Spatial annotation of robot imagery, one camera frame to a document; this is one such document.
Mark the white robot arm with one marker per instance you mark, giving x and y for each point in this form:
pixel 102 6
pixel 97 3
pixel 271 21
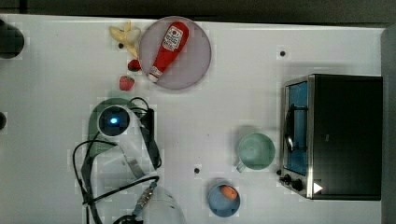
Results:
pixel 124 181

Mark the grey round plate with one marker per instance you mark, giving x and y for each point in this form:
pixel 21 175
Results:
pixel 190 65

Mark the green mug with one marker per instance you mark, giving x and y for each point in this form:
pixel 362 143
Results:
pixel 255 151

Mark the pink toy strawberry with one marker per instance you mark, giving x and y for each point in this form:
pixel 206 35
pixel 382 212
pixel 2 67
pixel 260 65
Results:
pixel 126 83

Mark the dark red toy strawberry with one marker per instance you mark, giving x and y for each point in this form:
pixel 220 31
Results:
pixel 134 66

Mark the red ketchup bottle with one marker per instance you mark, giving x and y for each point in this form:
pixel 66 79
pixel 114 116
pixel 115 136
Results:
pixel 174 40

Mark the orange toy carrot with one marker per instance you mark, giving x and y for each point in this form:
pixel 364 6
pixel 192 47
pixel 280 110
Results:
pixel 229 192

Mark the blue bowl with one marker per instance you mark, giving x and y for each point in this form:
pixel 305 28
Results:
pixel 219 204

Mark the peeled toy banana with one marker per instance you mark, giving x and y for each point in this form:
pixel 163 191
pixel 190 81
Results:
pixel 128 36

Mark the black toaster oven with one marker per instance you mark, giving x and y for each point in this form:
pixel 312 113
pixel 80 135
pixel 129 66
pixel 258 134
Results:
pixel 331 137

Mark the small black cylinder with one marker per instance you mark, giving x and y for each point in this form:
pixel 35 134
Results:
pixel 3 121

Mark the large black cylinder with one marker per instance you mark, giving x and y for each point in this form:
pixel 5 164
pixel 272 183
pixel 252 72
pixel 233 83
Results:
pixel 11 41

